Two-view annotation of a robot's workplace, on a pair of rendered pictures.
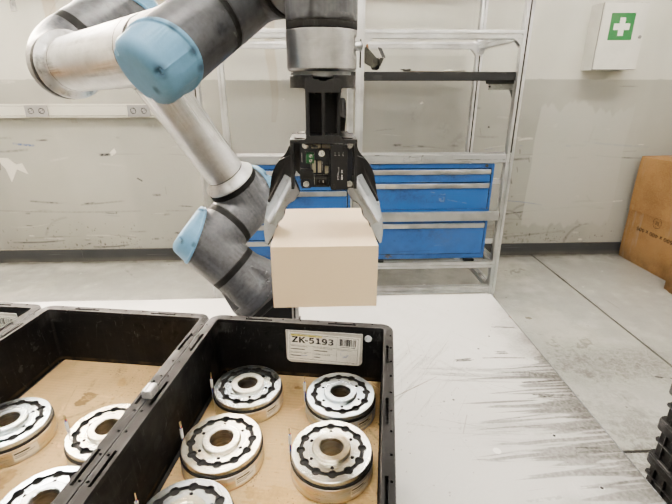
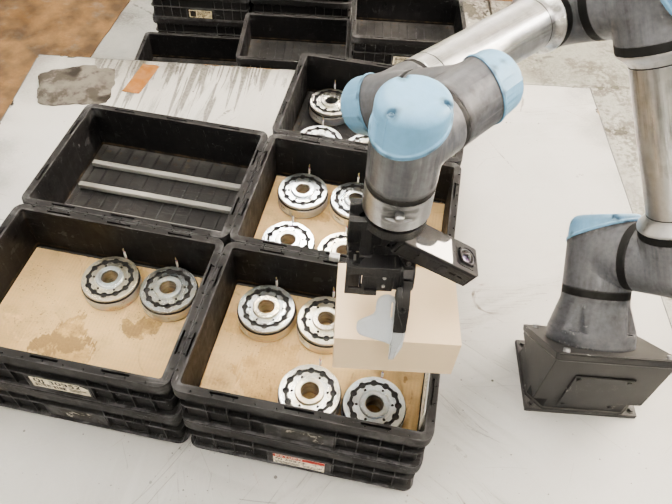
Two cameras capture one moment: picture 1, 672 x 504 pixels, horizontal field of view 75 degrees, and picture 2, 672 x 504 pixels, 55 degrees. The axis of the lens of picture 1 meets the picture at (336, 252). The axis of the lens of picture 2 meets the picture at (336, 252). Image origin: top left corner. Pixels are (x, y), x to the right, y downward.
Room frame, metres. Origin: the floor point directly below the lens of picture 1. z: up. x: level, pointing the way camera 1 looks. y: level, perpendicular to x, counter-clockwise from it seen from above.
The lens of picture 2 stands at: (0.46, -0.47, 1.81)
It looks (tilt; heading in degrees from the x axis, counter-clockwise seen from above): 51 degrees down; 92
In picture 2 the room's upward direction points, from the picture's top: 4 degrees clockwise
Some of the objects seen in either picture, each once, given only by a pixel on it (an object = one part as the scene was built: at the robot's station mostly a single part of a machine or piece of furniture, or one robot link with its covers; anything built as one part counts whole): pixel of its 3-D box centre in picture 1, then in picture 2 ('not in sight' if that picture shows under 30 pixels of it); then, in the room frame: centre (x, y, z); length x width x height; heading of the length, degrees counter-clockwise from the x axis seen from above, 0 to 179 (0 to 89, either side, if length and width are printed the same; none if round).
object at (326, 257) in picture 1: (323, 252); (394, 317); (0.53, 0.02, 1.08); 0.16 x 0.12 x 0.07; 2
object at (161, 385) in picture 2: not in sight; (85, 289); (0.03, 0.12, 0.92); 0.40 x 0.30 x 0.02; 174
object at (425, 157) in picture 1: (357, 158); not in sight; (2.42, -0.12, 0.91); 1.70 x 0.10 x 0.05; 92
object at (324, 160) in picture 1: (323, 133); (383, 244); (0.50, 0.01, 1.24); 0.09 x 0.08 x 0.12; 2
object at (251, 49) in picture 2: not in sight; (295, 76); (0.20, 1.59, 0.31); 0.40 x 0.30 x 0.34; 2
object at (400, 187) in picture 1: (426, 213); not in sight; (2.41, -0.52, 0.60); 0.72 x 0.03 x 0.56; 92
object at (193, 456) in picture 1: (221, 442); (326, 320); (0.44, 0.15, 0.86); 0.10 x 0.10 x 0.01
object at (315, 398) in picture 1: (340, 394); (374, 405); (0.53, -0.01, 0.86); 0.10 x 0.10 x 0.01
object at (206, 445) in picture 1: (221, 439); (326, 318); (0.44, 0.15, 0.86); 0.05 x 0.05 x 0.01
